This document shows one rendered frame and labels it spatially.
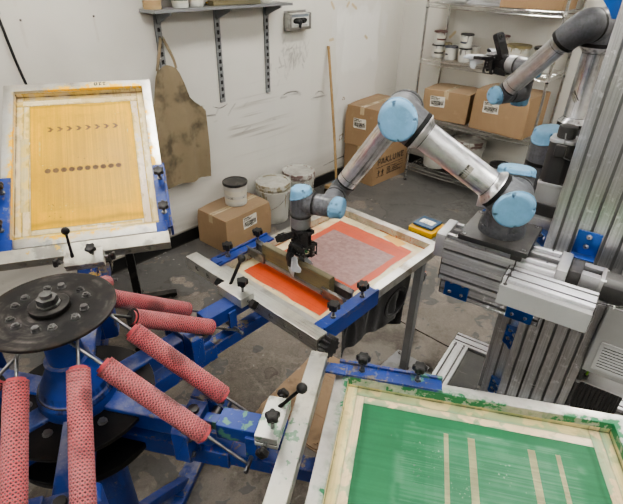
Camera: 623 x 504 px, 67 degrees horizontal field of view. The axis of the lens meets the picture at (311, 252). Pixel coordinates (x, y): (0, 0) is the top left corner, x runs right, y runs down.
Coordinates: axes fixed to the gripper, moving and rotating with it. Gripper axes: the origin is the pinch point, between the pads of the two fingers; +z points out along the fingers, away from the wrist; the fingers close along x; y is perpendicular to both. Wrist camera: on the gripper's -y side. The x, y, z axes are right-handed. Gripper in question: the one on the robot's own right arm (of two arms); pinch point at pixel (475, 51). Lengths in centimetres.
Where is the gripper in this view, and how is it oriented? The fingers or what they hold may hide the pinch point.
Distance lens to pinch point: 251.0
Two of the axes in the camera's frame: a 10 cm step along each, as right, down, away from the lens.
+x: 8.6, -3.6, 3.5
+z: -4.9, -4.6, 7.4
